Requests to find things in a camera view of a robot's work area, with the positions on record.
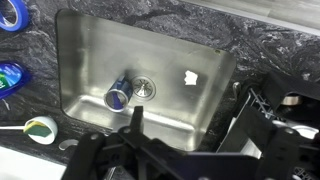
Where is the grey rack drain tray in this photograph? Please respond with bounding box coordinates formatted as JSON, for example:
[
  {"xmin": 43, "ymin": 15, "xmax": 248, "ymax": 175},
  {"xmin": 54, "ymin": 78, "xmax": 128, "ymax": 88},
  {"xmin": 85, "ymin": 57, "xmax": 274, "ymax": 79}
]
[{"xmin": 217, "ymin": 96, "xmax": 264, "ymax": 158}]

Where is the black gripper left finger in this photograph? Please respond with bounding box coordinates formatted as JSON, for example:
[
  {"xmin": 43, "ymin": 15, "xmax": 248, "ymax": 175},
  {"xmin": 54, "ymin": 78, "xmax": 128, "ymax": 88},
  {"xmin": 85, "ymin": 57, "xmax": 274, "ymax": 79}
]
[{"xmin": 61, "ymin": 105, "xmax": 158, "ymax": 180}]

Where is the metal sink drain strainer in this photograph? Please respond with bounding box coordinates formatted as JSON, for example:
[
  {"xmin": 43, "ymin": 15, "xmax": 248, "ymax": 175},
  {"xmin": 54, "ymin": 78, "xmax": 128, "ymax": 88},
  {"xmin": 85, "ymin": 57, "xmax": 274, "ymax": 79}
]
[{"xmin": 130, "ymin": 75, "xmax": 157, "ymax": 101}]

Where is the white ceramic bowl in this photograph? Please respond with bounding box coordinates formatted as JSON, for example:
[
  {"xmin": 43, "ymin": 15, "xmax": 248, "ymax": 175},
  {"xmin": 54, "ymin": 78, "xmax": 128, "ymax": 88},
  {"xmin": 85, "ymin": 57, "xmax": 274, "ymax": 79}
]
[{"xmin": 23, "ymin": 115, "xmax": 59, "ymax": 146}]

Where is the white round lid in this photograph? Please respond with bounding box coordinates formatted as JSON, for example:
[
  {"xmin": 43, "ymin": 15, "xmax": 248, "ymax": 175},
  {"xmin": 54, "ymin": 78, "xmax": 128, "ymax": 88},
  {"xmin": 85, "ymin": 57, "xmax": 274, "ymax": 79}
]
[{"xmin": 272, "ymin": 119, "xmax": 320, "ymax": 140}]

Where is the blue mug with handle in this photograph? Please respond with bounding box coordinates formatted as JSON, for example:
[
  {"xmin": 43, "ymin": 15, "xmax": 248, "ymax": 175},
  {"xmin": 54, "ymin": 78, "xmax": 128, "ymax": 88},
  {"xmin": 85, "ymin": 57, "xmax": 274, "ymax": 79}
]
[{"xmin": 103, "ymin": 74, "xmax": 135, "ymax": 113}]

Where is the steel cup in rack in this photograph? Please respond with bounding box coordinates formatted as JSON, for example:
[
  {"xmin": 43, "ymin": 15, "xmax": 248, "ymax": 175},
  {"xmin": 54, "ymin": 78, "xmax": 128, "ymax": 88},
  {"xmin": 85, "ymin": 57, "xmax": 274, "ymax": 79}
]
[{"xmin": 280, "ymin": 94, "xmax": 304, "ymax": 107}]

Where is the black dish rack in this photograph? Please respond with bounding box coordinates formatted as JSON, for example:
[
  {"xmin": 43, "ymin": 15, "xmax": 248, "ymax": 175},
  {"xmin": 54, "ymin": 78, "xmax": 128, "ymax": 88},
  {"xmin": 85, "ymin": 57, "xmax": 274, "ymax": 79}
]
[{"xmin": 216, "ymin": 70, "xmax": 320, "ymax": 180}]

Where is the small chrome gooseneck faucet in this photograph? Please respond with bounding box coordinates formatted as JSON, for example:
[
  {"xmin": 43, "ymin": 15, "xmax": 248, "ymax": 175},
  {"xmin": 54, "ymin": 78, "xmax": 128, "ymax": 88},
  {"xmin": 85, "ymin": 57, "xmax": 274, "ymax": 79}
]
[{"xmin": 232, "ymin": 81, "xmax": 242, "ymax": 102}]

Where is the yellow green sponge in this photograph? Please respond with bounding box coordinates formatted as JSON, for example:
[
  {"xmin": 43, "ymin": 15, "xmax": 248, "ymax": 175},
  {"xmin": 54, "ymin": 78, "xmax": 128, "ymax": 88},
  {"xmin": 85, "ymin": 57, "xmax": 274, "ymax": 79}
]
[{"xmin": 23, "ymin": 120, "xmax": 53, "ymax": 138}]

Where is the blue Palmolive soap bottle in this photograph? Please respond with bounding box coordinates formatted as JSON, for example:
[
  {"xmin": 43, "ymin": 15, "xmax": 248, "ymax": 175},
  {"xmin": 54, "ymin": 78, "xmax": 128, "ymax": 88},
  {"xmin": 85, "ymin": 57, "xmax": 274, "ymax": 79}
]
[{"xmin": 0, "ymin": 61, "xmax": 32, "ymax": 101}]

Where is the stainless steel sink basin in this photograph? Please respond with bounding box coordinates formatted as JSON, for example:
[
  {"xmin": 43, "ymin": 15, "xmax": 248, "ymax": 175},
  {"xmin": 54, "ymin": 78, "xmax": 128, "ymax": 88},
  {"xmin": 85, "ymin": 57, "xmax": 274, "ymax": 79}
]
[{"xmin": 54, "ymin": 8, "xmax": 237, "ymax": 153}]

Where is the white paper scrap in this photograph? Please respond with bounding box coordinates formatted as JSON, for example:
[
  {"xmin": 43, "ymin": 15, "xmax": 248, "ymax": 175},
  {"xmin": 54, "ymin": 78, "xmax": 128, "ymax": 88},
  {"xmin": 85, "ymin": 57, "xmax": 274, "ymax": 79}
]
[{"xmin": 184, "ymin": 69, "xmax": 199, "ymax": 87}]

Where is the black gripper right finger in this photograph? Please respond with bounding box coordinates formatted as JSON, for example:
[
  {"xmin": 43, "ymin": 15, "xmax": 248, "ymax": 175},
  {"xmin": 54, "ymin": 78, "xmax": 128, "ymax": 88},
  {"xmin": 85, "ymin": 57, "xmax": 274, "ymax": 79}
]
[{"xmin": 238, "ymin": 106, "xmax": 320, "ymax": 180}]

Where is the chrome lever faucet handle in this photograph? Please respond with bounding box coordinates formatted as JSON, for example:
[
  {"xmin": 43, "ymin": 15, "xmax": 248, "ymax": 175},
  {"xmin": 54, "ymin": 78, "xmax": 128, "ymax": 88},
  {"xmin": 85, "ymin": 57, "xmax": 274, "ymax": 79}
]
[{"xmin": 58, "ymin": 138, "xmax": 80, "ymax": 152}]

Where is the white stick handle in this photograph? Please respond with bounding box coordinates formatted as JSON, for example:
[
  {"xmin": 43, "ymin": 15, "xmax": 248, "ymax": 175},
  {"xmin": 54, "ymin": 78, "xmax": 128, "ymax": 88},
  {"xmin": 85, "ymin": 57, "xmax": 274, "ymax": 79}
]
[{"xmin": 0, "ymin": 124, "xmax": 27, "ymax": 131}]

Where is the blue masking tape roll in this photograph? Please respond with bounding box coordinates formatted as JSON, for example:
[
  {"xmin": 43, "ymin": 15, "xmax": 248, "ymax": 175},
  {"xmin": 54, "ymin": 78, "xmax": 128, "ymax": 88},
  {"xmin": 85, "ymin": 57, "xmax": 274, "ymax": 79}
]
[{"xmin": 0, "ymin": 0, "xmax": 31, "ymax": 33}]

